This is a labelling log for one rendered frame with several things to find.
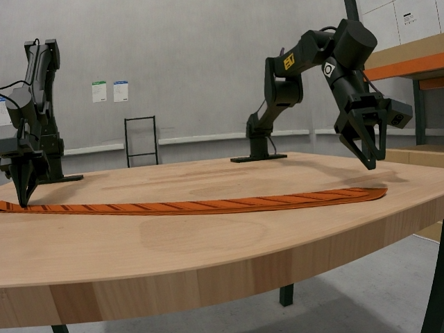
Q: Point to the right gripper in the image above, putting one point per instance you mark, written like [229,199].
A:
[26,170]

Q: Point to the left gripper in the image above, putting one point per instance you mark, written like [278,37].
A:
[359,112]

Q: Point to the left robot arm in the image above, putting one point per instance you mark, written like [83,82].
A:
[340,54]

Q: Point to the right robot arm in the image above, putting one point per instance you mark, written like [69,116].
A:
[37,110]

